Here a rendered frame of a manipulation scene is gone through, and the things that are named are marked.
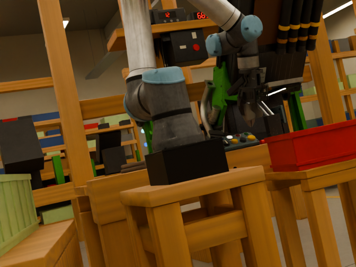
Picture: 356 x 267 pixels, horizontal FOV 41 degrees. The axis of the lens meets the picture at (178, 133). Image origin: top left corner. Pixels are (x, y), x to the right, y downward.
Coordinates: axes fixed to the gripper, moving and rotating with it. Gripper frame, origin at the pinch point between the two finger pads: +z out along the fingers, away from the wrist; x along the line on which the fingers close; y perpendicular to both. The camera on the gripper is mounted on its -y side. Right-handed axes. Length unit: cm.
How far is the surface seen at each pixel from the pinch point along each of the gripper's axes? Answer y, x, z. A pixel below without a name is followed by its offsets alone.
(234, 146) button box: -0.7, -7.3, 7.2
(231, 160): 0.2, -10.4, 11.7
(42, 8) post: -91, -37, -53
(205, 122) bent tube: -33.3, 6.0, 3.5
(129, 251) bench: -6, -52, 34
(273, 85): -4.1, 18.4, -11.5
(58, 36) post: -86, -33, -40
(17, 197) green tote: 4, -87, 3
